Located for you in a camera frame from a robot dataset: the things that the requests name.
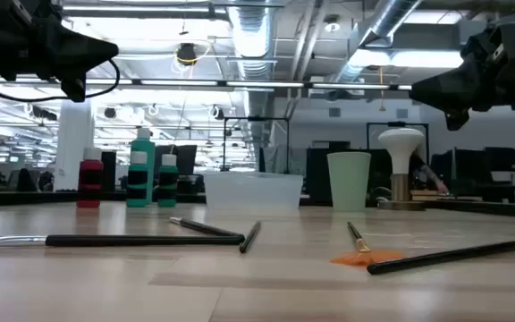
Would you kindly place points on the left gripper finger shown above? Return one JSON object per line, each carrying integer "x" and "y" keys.
{"x": 74, "y": 89}
{"x": 74, "y": 49}

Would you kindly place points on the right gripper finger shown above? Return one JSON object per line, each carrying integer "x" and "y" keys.
{"x": 454, "y": 89}
{"x": 458, "y": 120}

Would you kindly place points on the large teal paint bottle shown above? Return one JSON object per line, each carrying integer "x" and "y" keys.
{"x": 143, "y": 143}

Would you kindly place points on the small red paint bottle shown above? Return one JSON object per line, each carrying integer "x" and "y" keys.
{"x": 90, "y": 179}

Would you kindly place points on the black paintbrush orange bristles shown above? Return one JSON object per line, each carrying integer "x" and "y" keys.
{"x": 441, "y": 257}

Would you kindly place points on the small green paint bottle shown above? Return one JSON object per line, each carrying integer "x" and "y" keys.
{"x": 168, "y": 197}

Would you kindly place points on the orange fan paintbrush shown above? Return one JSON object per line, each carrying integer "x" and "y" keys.
{"x": 365, "y": 257}

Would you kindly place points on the thin black silver-ferrule paintbrush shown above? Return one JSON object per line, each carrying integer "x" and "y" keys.
{"x": 204, "y": 227}

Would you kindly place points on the clear plastic bin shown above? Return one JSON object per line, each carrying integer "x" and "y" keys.
{"x": 253, "y": 192}

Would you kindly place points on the white pillar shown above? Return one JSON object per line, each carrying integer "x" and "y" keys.
{"x": 74, "y": 134}

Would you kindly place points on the bright ceiling light panel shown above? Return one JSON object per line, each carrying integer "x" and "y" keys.
{"x": 409, "y": 58}

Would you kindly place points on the dark background monitor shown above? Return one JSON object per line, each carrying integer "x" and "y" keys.
{"x": 501, "y": 158}

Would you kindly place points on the person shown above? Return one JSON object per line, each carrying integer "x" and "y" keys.
{"x": 429, "y": 174}

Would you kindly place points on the white mushroom table lamp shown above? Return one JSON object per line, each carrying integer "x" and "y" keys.
{"x": 400, "y": 143}

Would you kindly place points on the stacked wooden boards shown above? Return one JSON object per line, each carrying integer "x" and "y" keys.
{"x": 427, "y": 195}

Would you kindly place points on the tall black cabinet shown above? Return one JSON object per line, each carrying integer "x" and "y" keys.
{"x": 109, "y": 172}

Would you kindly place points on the pale green cup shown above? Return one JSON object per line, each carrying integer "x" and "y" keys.
{"x": 349, "y": 183}

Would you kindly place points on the black background monitors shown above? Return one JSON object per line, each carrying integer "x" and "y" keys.
{"x": 188, "y": 158}

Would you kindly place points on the large black screen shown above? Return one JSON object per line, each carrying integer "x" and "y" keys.
{"x": 318, "y": 174}

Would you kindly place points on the thick black silver-ferrule paintbrush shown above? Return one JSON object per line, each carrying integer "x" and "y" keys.
{"x": 150, "y": 240}

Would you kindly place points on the long LED light bar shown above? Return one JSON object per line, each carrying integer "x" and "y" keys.
{"x": 262, "y": 84}

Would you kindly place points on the thin all-black paintbrush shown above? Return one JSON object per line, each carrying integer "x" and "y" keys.
{"x": 250, "y": 237}

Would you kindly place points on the silver ventilation duct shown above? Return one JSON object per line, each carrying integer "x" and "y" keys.
{"x": 252, "y": 36}
{"x": 387, "y": 18}

